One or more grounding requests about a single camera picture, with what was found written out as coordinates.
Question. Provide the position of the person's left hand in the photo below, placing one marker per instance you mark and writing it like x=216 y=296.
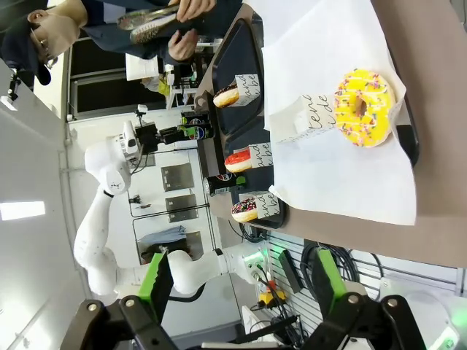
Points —
x=193 y=9

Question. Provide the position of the white paper sheet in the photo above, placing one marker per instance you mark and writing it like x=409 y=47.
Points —
x=328 y=175

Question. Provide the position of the chocolate rainbow sprinkle donut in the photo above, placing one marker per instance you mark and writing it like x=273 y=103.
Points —
x=245 y=209

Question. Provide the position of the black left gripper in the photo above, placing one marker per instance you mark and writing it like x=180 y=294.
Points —
x=147 y=138

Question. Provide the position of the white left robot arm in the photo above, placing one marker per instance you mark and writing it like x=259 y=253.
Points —
x=95 y=237

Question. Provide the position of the person's right hand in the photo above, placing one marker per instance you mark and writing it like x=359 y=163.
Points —
x=182 y=47

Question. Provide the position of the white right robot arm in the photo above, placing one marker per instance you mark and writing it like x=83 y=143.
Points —
x=430 y=306

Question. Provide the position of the yellow sprinkled donut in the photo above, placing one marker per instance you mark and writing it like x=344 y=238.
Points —
x=379 y=120

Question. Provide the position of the grey blue cloth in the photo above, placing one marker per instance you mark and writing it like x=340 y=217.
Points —
x=164 y=235

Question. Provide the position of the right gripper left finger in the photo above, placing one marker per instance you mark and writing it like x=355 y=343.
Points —
x=157 y=284

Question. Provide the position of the beige face mask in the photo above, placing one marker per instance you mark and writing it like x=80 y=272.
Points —
x=60 y=33

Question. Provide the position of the red glazed donut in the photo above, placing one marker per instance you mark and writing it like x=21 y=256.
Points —
x=237 y=162

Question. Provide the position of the white printed donut sleeve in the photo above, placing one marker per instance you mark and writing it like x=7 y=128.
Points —
x=261 y=155
x=247 y=89
x=269 y=204
x=303 y=120

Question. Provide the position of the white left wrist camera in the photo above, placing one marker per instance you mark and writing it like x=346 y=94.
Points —
x=141 y=109

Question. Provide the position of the rectangular ceiling light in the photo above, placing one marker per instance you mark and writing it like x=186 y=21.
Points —
x=22 y=210

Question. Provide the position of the person in dark blazer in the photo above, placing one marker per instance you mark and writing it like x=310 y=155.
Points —
x=109 y=36

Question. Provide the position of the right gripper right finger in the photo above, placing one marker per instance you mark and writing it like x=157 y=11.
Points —
x=328 y=277

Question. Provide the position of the chocolate glazed donut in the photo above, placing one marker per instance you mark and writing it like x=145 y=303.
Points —
x=226 y=96

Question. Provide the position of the black Pepsi can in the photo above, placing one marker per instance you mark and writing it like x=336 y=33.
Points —
x=220 y=184
x=198 y=133
x=195 y=117

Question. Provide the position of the metal serving tongs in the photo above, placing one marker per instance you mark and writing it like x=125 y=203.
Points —
x=146 y=25

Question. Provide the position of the yellow plug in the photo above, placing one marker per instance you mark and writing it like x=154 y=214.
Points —
x=271 y=298

